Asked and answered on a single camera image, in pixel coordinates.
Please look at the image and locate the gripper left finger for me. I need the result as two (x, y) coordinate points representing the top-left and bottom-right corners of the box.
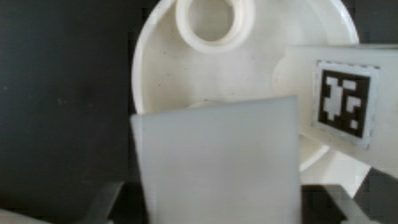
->
(82, 182), (123, 224)

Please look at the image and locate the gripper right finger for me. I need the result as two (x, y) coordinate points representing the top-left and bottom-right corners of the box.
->
(300, 184), (380, 224)

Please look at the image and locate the white stool leg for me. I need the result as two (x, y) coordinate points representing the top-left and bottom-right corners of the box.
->
(132, 97), (302, 224)
(272, 44), (398, 178)

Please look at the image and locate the white right barrier rail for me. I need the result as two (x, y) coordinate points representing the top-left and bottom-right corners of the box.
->
(300, 150), (372, 196)

